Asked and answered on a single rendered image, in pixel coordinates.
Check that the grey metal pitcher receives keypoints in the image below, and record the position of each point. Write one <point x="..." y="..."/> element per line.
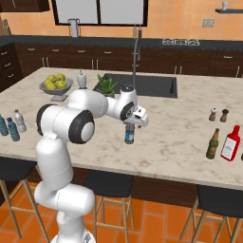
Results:
<point x="74" y="28"/>

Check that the brown shaker with white cap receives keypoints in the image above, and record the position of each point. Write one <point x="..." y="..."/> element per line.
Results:
<point x="213" y="115"/>

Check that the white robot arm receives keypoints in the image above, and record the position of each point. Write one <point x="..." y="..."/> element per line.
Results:
<point x="53" y="152"/>

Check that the black stool with wooden legs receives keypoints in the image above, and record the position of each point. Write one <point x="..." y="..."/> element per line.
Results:
<point x="221" y="199"/>
<point x="109" y="185"/>
<point x="15" y="169"/>

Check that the white cup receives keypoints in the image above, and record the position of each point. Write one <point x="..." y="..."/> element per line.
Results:
<point x="225" y="5"/>

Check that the red glass bottle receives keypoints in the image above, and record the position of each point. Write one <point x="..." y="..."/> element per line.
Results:
<point x="231" y="144"/>

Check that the dark sink basin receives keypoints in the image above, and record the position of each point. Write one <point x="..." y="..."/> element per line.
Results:
<point x="155" y="86"/>

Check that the hob with grates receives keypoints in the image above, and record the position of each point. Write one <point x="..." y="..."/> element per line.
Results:
<point x="180" y="41"/>

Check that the dark bottle with blue label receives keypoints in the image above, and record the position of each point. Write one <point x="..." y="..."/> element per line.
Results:
<point x="129" y="135"/>

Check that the dark wood drawer unit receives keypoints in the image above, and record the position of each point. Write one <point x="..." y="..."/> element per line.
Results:
<point x="9" y="66"/>

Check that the grey wall outlet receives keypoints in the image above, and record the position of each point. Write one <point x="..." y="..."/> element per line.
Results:
<point x="208" y="22"/>

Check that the grey tap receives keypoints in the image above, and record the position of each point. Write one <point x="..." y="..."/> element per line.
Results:
<point x="136" y="53"/>

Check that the green glass bottle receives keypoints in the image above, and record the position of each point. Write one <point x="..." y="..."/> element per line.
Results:
<point x="213" y="145"/>

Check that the white soap dispenser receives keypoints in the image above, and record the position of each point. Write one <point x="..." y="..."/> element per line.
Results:
<point x="82" y="79"/>

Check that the yellow-green fruit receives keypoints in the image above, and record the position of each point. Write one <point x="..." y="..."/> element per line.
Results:
<point x="60" y="77"/>
<point x="51" y="78"/>
<point x="61" y="84"/>
<point x="49" y="84"/>

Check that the dark wall shelf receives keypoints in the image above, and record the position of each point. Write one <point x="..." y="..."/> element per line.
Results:
<point x="229" y="11"/>

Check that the green potted plant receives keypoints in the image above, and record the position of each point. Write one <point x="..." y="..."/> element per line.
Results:
<point x="106" y="85"/>

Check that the dark wood island base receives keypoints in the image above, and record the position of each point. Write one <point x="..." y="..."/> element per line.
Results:
<point x="164" y="190"/>

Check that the blue plastic bottle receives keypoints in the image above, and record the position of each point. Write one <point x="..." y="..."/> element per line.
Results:
<point x="3" y="126"/>
<point x="13" y="130"/>

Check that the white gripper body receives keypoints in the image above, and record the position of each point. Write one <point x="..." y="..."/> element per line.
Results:
<point x="143" y="117"/>

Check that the window with black frame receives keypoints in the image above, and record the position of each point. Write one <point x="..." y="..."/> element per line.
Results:
<point x="98" y="12"/>

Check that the clear plastic bottle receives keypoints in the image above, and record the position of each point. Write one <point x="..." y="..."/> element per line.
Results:
<point x="20" y="121"/>

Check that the dark wood wall cupboard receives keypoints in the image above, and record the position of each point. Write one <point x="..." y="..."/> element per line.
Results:
<point x="23" y="4"/>

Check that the grey fruit bowl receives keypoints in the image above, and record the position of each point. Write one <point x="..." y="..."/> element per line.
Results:
<point x="57" y="91"/>

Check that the brown shaker with dark cap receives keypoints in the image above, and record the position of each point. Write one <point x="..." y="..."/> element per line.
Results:
<point x="224" y="116"/>

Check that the dark wood cupboard run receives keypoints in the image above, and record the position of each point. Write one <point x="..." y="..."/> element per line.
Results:
<point x="107" y="58"/>

